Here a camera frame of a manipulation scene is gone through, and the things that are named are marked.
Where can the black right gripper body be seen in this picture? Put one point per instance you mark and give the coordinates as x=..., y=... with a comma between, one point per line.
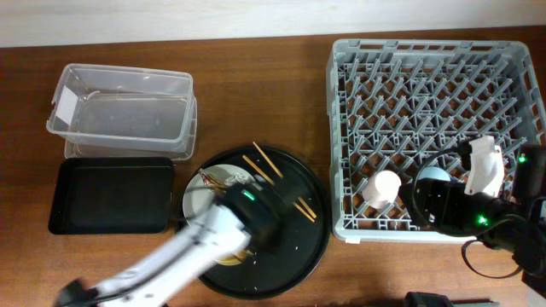
x=455, y=212

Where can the blue plastic cup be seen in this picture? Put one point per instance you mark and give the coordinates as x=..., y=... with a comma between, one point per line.
x=435, y=173

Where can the pink plastic cup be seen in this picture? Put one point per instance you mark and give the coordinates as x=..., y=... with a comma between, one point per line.
x=381, y=189

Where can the white napkin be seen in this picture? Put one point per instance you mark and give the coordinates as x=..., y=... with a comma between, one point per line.
x=238, y=178

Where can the yellow bowl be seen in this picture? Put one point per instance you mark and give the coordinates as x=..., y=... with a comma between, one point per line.
x=234, y=259

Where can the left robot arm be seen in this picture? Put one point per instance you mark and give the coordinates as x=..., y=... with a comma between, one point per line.
x=241, y=216

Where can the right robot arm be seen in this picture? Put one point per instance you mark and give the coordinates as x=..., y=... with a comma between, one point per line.
x=517, y=227

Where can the grey dishwasher rack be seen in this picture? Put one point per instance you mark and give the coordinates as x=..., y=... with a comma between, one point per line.
x=393, y=103

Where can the black object at bottom edge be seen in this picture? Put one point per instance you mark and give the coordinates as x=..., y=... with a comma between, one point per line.
x=416, y=299

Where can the round black tray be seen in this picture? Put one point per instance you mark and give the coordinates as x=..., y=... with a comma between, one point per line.
x=268, y=272

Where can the upper wooden chopstick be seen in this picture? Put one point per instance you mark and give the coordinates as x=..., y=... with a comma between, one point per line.
x=298, y=202

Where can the wooden chopstick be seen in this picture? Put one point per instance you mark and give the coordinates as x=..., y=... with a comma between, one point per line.
x=298, y=202
x=258, y=169

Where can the lower wooden chopstick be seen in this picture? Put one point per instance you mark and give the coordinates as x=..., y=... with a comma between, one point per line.
x=258, y=169

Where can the white round plate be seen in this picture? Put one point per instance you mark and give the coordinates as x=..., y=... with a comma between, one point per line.
x=197, y=197

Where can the black rectangular tray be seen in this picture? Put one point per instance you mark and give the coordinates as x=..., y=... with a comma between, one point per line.
x=112, y=196

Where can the clear plastic bin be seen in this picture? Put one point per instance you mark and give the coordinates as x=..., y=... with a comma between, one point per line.
x=103, y=110

